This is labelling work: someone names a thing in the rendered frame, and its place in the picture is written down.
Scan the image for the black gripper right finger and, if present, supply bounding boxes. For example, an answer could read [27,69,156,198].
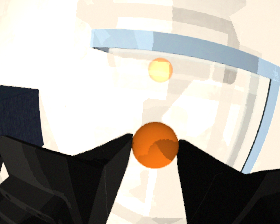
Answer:
[176,139,280,224]

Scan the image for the clear glass corner walls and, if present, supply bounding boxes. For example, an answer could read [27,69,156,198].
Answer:
[97,47,270,171]

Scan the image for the clear l-shaped low wall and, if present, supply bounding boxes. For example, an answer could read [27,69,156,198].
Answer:
[90,28,280,174]

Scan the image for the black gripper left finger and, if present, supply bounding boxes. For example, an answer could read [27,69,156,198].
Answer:
[0,132,134,224]

